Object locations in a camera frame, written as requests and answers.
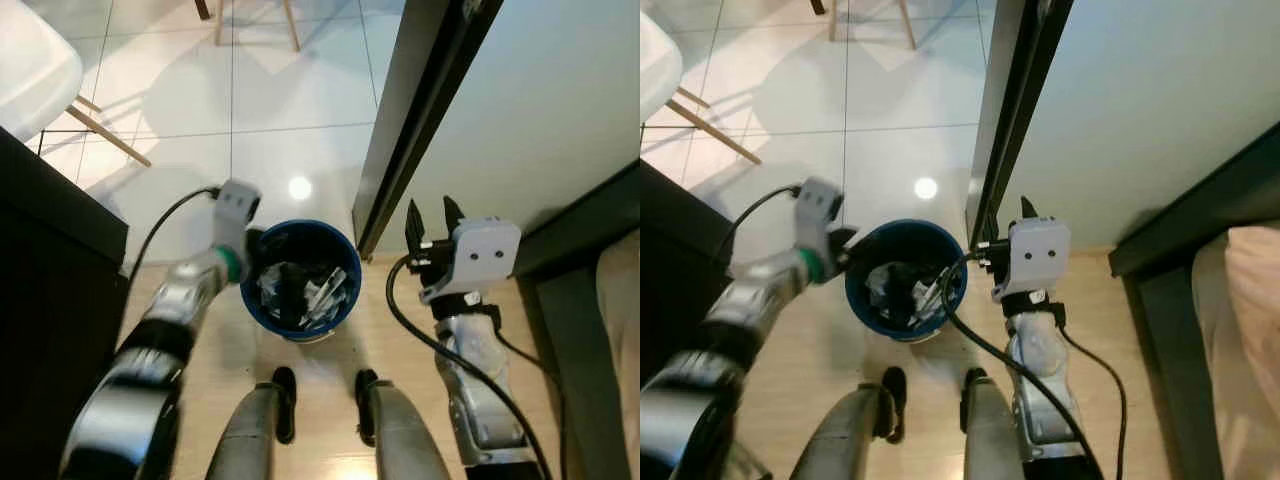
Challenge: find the white chair with wooden legs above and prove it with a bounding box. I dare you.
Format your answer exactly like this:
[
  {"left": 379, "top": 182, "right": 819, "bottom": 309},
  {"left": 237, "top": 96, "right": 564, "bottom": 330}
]
[
  {"left": 640, "top": 10, "right": 763, "bottom": 166},
  {"left": 0, "top": 0, "right": 153, "bottom": 169}
]

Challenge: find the grey left robot leg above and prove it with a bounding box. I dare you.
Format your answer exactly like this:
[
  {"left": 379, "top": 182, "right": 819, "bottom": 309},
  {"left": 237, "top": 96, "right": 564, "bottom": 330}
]
[
  {"left": 205, "top": 365, "right": 298, "bottom": 480},
  {"left": 815, "top": 365, "right": 909, "bottom": 480}
]

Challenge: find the black door frame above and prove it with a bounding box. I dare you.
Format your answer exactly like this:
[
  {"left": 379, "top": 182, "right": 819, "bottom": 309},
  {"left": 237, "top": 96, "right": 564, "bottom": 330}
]
[
  {"left": 352, "top": 0, "right": 506, "bottom": 261},
  {"left": 965, "top": 0, "right": 1076, "bottom": 251}
]

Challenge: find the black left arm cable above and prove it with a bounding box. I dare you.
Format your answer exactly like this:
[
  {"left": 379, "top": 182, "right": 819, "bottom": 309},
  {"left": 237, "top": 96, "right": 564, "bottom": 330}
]
[
  {"left": 127, "top": 185, "right": 223, "bottom": 291},
  {"left": 712, "top": 185, "right": 804, "bottom": 266}
]

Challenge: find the wooden legged chair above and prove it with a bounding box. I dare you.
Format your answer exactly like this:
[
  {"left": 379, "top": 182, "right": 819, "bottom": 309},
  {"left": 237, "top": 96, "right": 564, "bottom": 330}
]
[
  {"left": 810, "top": 0, "right": 918, "bottom": 51},
  {"left": 195, "top": 0, "right": 303, "bottom": 53}
]

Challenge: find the blue round trash bin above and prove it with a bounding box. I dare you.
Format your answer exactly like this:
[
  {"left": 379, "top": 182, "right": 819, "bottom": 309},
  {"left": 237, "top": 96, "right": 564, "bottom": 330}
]
[
  {"left": 845, "top": 218, "right": 969, "bottom": 344},
  {"left": 240, "top": 218, "right": 364, "bottom": 344}
]

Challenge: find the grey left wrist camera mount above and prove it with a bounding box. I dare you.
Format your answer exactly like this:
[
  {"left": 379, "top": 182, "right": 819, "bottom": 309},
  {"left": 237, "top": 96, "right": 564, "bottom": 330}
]
[
  {"left": 795, "top": 178, "right": 847, "bottom": 256},
  {"left": 212, "top": 178, "right": 264, "bottom": 253}
]

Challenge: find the grey robot leg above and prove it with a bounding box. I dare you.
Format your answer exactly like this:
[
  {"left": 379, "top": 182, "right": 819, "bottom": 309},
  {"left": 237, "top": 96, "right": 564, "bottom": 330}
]
[
  {"left": 353, "top": 368, "right": 453, "bottom": 480},
  {"left": 205, "top": 365, "right": 298, "bottom": 480},
  {"left": 960, "top": 368, "right": 1031, "bottom": 480},
  {"left": 815, "top": 365, "right": 909, "bottom": 480}
]

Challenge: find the black cabinet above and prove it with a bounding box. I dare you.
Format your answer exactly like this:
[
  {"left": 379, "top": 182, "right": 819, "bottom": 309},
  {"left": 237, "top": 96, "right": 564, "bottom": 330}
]
[
  {"left": 640, "top": 160, "right": 741, "bottom": 421},
  {"left": 0, "top": 125, "right": 131, "bottom": 480}
]

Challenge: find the crumpled trash with black bag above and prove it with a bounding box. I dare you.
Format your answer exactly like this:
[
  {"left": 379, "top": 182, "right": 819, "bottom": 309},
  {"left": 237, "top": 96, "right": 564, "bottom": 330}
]
[
  {"left": 255, "top": 258, "right": 353, "bottom": 331},
  {"left": 865, "top": 260, "right": 951, "bottom": 331}
]

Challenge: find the grey right robot leg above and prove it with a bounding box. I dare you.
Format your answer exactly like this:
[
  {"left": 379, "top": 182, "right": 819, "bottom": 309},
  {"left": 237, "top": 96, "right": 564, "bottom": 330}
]
[
  {"left": 353, "top": 368, "right": 453, "bottom": 480},
  {"left": 960, "top": 368, "right": 1031, "bottom": 480}
]

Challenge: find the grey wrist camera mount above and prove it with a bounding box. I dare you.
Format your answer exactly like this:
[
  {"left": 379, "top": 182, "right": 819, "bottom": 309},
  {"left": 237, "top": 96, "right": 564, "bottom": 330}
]
[
  {"left": 420, "top": 215, "right": 523, "bottom": 306},
  {"left": 795, "top": 178, "right": 847, "bottom": 256},
  {"left": 212, "top": 178, "right": 264, "bottom": 253},
  {"left": 1005, "top": 215, "right": 1072, "bottom": 301}
]

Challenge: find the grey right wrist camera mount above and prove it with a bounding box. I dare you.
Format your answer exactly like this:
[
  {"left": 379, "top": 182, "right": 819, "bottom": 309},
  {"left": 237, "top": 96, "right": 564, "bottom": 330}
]
[
  {"left": 1005, "top": 215, "right": 1072, "bottom": 301},
  {"left": 420, "top": 215, "right": 523, "bottom": 306}
]

